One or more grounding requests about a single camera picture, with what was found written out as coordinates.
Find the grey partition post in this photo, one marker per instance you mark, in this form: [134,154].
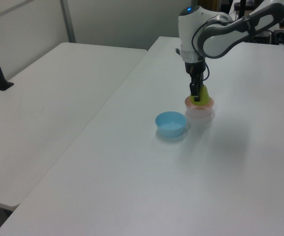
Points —
[68,22]

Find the dark background equipment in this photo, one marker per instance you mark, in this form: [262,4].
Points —
[262,37]

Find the blue plastic bowl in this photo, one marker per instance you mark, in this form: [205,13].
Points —
[171,124]

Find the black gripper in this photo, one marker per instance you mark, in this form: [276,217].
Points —
[194,68]

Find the green pear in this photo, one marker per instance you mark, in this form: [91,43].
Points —
[204,97]

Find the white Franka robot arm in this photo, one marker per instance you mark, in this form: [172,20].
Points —
[220,37]

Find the white side table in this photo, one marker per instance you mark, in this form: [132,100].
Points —
[45,110]

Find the pink plastic bowl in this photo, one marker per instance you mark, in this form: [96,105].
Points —
[199,110]

